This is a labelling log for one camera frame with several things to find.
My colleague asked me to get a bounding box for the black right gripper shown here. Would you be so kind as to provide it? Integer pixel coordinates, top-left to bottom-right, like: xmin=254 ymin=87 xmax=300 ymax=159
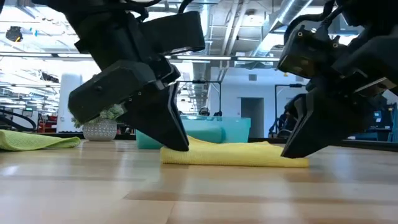
xmin=281 ymin=27 xmax=398 ymax=159

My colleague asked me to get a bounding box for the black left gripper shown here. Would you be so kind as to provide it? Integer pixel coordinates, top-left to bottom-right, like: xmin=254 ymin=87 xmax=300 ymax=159
xmin=68 ymin=12 xmax=190 ymax=152

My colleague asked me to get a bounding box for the teal translucent plastic bin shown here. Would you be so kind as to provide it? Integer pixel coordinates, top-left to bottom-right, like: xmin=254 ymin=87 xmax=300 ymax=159
xmin=136 ymin=115 xmax=252 ymax=150

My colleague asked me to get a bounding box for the yellow microfiber towel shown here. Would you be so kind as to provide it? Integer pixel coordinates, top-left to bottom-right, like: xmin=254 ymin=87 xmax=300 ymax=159
xmin=160 ymin=136 xmax=310 ymax=169

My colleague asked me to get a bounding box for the lime green microfiber towel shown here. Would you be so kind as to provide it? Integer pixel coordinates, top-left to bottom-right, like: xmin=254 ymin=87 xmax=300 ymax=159
xmin=0 ymin=129 xmax=82 ymax=152

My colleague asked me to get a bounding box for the grey door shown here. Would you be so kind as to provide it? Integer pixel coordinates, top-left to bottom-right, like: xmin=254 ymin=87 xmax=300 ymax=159
xmin=241 ymin=97 xmax=264 ymax=139

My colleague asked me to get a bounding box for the artificial plant in white pot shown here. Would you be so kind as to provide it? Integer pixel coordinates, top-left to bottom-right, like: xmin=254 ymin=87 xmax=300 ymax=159
xmin=70 ymin=104 xmax=126 ymax=142

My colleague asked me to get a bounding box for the black computer monitor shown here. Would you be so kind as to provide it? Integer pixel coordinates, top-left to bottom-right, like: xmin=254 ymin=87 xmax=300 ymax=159
xmin=371 ymin=104 xmax=393 ymax=131

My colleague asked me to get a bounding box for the black background rig frame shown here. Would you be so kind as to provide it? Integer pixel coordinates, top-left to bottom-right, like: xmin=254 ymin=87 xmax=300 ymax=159
xmin=274 ymin=83 xmax=307 ymax=138

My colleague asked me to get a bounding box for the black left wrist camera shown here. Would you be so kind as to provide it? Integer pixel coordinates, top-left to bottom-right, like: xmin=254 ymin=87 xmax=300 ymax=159
xmin=141 ymin=11 xmax=206 ymax=56

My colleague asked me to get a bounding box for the black ceiling-hung overhead camera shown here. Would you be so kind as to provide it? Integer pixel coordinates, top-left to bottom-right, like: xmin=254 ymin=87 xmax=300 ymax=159
xmin=5 ymin=26 xmax=24 ymax=43

